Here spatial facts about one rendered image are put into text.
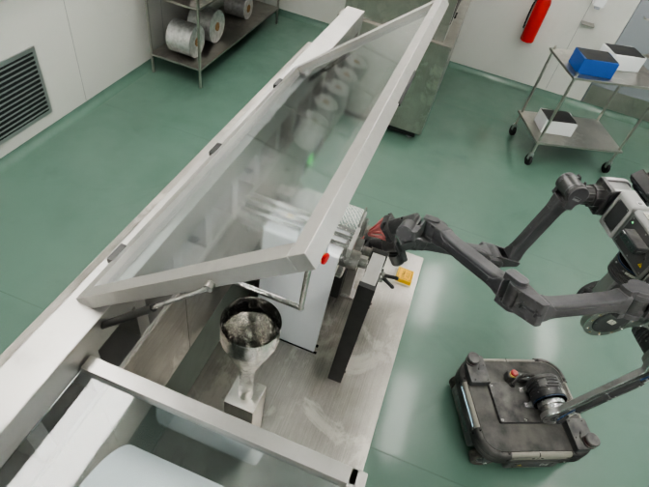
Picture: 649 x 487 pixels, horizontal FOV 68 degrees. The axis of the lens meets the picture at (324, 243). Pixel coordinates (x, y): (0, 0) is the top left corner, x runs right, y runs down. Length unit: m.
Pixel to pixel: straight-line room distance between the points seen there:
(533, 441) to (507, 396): 0.23
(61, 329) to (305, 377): 0.98
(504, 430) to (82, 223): 2.84
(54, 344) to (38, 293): 2.28
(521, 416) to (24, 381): 2.32
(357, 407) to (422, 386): 1.22
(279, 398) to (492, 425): 1.31
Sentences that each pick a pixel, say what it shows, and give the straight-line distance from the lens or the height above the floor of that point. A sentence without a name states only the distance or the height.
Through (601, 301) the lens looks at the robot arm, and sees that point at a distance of 1.60.
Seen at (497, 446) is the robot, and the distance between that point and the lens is 2.67.
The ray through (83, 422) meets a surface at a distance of 0.98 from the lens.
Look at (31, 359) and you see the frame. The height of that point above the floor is 1.65.
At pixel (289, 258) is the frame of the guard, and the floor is 1.99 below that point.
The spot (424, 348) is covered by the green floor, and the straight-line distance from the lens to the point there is 3.08.
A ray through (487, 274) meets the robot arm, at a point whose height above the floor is 1.43.
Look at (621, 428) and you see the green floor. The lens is 3.44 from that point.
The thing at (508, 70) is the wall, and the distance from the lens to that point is 6.27.
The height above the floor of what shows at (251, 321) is 1.44.
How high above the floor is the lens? 2.46
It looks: 46 degrees down
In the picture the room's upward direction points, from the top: 13 degrees clockwise
